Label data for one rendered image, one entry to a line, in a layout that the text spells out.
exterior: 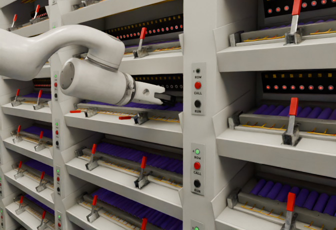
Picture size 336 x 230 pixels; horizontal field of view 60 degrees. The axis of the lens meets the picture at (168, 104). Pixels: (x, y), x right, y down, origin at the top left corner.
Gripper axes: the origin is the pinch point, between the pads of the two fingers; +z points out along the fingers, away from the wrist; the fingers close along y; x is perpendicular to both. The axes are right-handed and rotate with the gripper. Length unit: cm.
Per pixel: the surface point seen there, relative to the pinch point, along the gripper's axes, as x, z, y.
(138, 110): 3.8, -1.9, 9.0
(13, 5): -48, -9, 118
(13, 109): 10, -5, 101
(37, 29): -26, -12, 70
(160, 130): 9.0, -5.5, -5.1
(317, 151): 8.5, -5.2, -43.5
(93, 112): 6.1, -3.3, 30.8
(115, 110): 4.5, -1.6, 20.6
